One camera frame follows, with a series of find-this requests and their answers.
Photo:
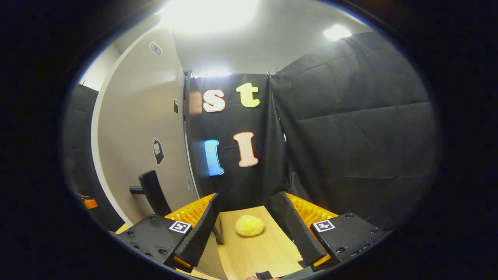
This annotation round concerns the small ceiling light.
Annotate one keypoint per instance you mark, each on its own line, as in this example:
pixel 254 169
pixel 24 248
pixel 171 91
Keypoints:
pixel 337 32

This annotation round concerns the small metal clip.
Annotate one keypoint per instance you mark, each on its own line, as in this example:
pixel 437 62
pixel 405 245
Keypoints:
pixel 272 72

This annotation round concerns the black backdrop cloth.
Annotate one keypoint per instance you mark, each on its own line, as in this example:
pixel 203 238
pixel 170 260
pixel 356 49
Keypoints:
pixel 350 136

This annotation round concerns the white cabinet door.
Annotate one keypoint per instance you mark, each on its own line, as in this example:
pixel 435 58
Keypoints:
pixel 136 116

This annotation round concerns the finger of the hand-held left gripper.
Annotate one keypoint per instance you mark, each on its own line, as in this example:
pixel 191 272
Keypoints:
pixel 90 203

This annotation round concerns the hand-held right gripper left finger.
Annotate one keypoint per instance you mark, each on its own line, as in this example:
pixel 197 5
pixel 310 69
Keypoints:
pixel 200 237

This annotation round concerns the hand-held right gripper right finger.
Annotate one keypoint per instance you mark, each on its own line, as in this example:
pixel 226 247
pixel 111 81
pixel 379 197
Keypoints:
pixel 295 233

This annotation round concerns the yellow round sponge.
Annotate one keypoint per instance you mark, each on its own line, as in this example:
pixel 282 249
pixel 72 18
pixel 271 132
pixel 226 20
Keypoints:
pixel 249 226

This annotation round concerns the long ceiling light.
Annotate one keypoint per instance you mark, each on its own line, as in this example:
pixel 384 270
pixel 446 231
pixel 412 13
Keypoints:
pixel 210 13

